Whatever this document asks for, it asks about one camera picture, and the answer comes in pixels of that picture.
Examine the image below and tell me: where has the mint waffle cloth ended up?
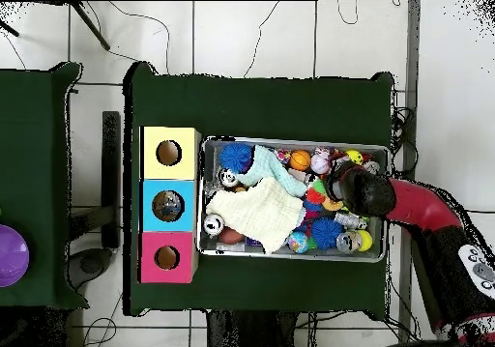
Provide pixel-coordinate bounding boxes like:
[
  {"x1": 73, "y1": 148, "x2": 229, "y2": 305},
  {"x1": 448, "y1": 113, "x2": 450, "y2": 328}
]
[{"x1": 237, "y1": 144, "x2": 308, "y2": 198}]

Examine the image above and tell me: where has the blue spiky rubber ball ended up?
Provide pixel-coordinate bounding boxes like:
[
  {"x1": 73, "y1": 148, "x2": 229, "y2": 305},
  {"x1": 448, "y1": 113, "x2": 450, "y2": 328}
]
[{"x1": 309, "y1": 217, "x2": 344, "y2": 250}]

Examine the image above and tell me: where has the grey stand foot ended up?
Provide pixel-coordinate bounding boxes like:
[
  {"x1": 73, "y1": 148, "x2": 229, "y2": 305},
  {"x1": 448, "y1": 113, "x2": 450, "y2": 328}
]
[{"x1": 64, "y1": 246, "x2": 114, "y2": 290}]

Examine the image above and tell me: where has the blue green globe ball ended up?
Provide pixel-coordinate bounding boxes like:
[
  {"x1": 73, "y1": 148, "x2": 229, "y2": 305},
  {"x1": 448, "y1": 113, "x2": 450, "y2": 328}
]
[{"x1": 286, "y1": 230, "x2": 310, "y2": 254}]

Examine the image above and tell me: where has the shallow wire mesh bin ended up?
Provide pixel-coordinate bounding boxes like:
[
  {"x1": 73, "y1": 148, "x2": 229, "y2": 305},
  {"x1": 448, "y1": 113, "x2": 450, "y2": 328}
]
[{"x1": 196, "y1": 134, "x2": 391, "y2": 264}]

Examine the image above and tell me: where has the toy hamburger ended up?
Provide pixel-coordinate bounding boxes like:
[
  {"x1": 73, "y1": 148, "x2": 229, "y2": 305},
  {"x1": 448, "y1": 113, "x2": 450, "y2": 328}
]
[{"x1": 321, "y1": 196, "x2": 344, "y2": 213}]

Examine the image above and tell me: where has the small white baseball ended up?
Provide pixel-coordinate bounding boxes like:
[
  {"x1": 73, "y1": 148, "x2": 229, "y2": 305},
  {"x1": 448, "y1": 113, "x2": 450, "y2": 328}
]
[{"x1": 309, "y1": 153, "x2": 333, "y2": 176}]

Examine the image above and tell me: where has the cream waffle cloth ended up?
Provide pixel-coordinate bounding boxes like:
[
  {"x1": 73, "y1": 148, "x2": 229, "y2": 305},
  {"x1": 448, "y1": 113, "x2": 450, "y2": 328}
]
[{"x1": 204, "y1": 176, "x2": 306, "y2": 254}]

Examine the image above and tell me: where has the blue furry monster toy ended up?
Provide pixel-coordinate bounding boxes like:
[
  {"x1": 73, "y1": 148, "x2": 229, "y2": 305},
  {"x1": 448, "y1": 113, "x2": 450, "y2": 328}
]
[{"x1": 218, "y1": 141, "x2": 255, "y2": 173}]

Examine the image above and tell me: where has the wooden box with three holes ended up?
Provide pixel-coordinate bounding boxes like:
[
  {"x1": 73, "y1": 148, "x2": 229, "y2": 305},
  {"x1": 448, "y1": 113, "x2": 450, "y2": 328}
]
[{"x1": 137, "y1": 126, "x2": 202, "y2": 284}]

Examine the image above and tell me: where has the small orange basketball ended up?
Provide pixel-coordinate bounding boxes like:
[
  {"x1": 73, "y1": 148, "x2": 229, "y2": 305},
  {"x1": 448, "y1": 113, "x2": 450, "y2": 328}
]
[{"x1": 288, "y1": 149, "x2": 312, "y2": 172}]

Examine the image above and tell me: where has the black tripod leg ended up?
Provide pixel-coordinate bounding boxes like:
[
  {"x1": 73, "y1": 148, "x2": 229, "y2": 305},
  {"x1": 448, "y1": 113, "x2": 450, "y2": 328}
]
[
  {"x1": 0, "y1": 18, "x2": 20, "y2": 38},
  {"x1": 69, "y1": 1, "x2": 112, "y2": 51}
]

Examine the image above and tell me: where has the purple bowl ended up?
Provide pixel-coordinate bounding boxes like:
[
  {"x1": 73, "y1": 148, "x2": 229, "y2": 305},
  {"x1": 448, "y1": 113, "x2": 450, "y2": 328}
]
[{"x1": 0, "y1": 223, "x2": 31, "y2": 288}]

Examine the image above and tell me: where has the dark green side table cloth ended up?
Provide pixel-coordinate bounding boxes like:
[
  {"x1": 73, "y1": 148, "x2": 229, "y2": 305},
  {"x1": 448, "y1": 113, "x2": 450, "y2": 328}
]
[{"x1": 0, "y1": 61, "x2": 90, "y2": 310}]

